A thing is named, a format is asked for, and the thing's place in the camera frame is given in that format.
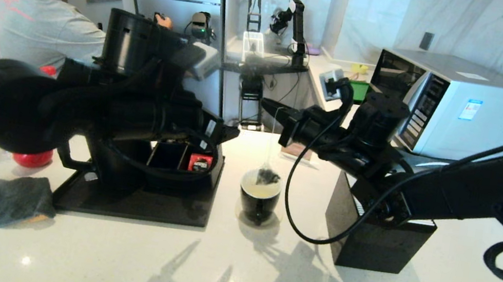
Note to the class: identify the grey orange microfiber cloth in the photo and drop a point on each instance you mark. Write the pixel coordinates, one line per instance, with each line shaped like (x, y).
(1, 202)

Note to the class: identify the red label water bottle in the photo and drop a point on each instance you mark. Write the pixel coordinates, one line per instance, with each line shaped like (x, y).
(48, 69)

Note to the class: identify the green tray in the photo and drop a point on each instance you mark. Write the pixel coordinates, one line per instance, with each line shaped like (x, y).
(361, 91)

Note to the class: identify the black electric kettle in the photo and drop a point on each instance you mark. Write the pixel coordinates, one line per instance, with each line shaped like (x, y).
(101, 159)

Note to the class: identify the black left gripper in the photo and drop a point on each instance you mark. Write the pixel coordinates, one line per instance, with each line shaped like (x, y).
(186, 117)

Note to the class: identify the black tissue box white top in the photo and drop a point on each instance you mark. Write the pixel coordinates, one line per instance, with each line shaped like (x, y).
(364, 245)

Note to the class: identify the black serving tray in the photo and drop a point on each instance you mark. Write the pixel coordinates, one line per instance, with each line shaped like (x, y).
(148, 207)

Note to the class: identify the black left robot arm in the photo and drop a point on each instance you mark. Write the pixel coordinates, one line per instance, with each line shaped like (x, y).
(40, 101)

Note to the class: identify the grey wall socket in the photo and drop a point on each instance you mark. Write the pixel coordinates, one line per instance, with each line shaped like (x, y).
(425, 42)

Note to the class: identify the silver microwave oven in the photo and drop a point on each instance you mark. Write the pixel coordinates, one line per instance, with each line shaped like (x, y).
(481, 119)

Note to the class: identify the red round toy fruit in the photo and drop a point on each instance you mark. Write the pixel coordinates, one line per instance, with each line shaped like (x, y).
(32, 158)

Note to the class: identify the red sachet packet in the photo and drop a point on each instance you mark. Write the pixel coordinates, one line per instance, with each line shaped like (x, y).
(200, 163)

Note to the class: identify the yellow bowl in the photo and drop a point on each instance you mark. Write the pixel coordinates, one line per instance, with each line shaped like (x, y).
(359, 69)

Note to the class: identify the black background robot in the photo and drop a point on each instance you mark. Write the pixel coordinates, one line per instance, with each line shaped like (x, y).
(296, 29)

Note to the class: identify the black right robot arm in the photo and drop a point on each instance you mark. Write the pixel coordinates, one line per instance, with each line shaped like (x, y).
(471, 191)

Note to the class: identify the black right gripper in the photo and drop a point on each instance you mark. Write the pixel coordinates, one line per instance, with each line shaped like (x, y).
(321, 131)

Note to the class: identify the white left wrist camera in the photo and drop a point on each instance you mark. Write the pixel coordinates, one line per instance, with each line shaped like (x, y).
(201, 60)

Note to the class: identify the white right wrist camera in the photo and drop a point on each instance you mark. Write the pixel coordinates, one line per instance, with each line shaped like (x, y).
(331, 83)

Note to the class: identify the QR code sign stand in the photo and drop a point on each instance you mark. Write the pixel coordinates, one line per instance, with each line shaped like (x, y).
(296, 152)

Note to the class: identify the black compartment organizer box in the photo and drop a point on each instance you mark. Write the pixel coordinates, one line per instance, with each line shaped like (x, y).
(176, 184)

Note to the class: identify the black mug white inside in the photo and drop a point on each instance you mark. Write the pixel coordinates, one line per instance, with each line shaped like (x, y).
(258, 206)

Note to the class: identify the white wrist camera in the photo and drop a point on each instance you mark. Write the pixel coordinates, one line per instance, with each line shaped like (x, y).
(201, 60)
(331, 83)

